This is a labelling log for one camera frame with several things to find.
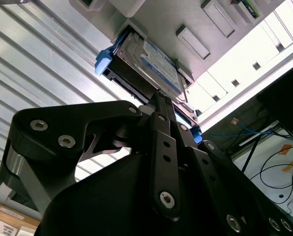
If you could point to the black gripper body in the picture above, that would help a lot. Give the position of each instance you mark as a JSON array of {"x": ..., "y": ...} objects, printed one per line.
[{"x": 99, "y": 201}]

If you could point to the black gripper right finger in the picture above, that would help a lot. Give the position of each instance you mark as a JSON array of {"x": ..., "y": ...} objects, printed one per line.
[{"x": 210, "y": 177}]

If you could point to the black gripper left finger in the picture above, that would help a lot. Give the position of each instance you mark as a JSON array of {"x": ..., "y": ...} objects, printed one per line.
[{"x": 62, "y": 127}]

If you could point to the hard disk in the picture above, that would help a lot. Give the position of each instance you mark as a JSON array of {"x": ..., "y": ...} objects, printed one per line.
[{"x": 158, "y": 64}]

